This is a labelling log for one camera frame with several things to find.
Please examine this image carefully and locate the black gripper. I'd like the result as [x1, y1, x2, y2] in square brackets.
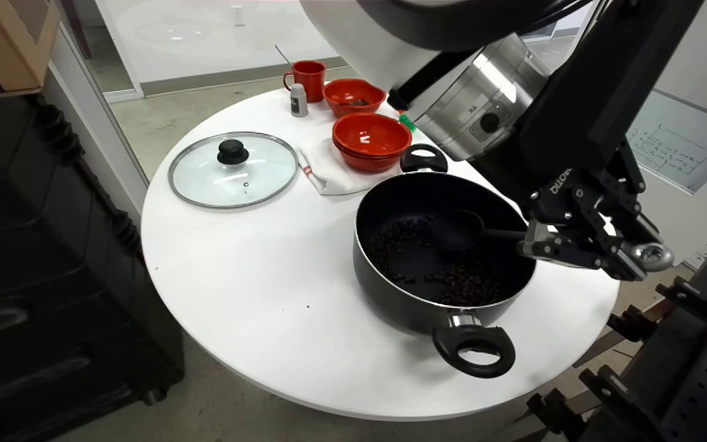
[472, 0, 707, 283]

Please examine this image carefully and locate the black cooking spoon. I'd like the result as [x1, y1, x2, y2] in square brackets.
[431, 206, 678, 278]

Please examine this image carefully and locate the black cooking pot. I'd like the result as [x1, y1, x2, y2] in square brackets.
[350, 142, 539, 381]

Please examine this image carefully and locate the glass pot lid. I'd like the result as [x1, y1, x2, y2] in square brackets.
[166, 130, 302, 211]

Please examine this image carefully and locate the white paper sheet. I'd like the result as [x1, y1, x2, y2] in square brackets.
[626, 88, 707, 195]

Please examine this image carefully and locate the black clamp orange tip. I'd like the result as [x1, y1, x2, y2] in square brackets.
[523, 363, 668, 442]
[605, 274, 707, 360]

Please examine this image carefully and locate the black perforated breadboard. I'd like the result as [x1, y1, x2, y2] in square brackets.
[656, 322, 707, 442]

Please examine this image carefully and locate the red plastic bowl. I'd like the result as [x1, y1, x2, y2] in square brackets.
[329, 110, 415, 176]
[322, 76, 388, 118]

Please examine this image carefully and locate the white cloth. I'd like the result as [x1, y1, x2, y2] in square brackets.
[295, 138, 373, 200]

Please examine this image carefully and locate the red cup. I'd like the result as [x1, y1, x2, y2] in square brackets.
[279, 58, 329, 106]

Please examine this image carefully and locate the small grey shaker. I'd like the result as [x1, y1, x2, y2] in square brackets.
[287, 82, 308, 118]

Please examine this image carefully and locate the black cabinet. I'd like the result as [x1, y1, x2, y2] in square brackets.
[0, 94, 186, 442]

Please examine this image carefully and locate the wooden box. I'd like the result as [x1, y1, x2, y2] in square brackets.
[0, 0, 62, 104]

